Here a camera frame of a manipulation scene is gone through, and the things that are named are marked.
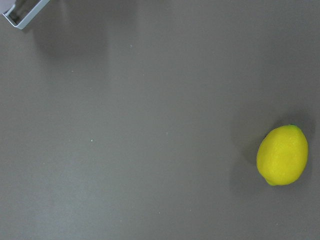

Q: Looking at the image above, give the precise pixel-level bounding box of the yellow lemon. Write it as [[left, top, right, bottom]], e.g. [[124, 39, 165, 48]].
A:
[[256, 124, 309, 186]]

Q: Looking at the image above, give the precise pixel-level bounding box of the aluminium frame post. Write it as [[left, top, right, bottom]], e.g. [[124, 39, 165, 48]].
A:
[[0, 0, 50, 30]]

